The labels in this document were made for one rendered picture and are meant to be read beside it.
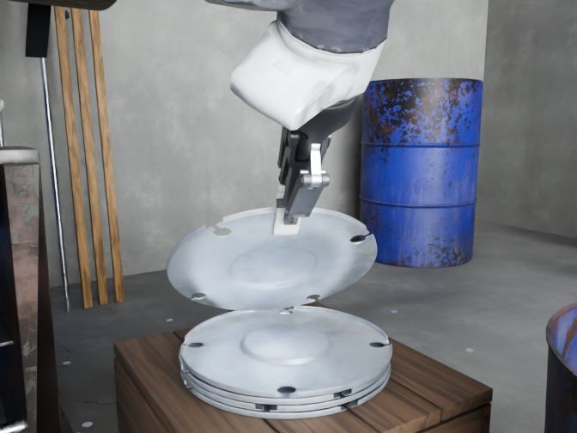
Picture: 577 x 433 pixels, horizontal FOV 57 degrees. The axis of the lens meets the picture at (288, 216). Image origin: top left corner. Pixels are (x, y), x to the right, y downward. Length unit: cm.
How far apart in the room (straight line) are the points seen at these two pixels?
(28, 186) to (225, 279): 34
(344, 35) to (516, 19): 349
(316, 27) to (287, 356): 44
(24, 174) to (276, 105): 57
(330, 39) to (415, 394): 46
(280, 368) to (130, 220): 186
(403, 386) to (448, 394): 6
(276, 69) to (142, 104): 208
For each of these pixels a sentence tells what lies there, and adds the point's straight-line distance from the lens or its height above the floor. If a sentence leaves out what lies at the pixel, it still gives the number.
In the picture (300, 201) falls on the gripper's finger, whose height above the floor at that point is 61.
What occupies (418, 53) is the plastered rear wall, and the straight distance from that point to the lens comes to 347.
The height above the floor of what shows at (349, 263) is 49.
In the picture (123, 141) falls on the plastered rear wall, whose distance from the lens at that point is 245.
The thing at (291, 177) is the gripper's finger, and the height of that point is 63.
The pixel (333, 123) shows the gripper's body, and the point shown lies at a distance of 47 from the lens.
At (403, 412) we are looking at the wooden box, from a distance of 67.
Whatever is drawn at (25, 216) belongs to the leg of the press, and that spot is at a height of 54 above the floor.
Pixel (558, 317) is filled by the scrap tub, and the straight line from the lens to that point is 65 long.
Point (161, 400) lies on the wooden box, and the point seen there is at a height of 35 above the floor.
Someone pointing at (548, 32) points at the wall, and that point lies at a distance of 374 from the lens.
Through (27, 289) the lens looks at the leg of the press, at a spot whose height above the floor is 43.
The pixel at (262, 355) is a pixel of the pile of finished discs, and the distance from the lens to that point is 72.
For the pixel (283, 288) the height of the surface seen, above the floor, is 44.
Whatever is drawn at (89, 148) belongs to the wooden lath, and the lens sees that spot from 213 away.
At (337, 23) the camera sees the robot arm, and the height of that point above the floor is 75.
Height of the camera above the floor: 68
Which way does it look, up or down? 10 degrees down
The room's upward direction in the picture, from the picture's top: straight up
